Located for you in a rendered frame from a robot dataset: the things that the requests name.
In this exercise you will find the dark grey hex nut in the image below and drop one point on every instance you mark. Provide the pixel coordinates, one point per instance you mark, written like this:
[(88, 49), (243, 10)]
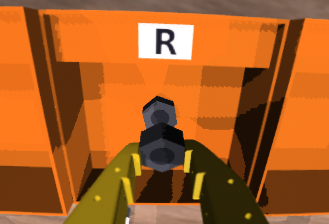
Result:
[(162, 147), (159, 110)]

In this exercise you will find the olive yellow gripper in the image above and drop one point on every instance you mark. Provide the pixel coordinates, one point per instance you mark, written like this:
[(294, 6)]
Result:
[(224, 196)]

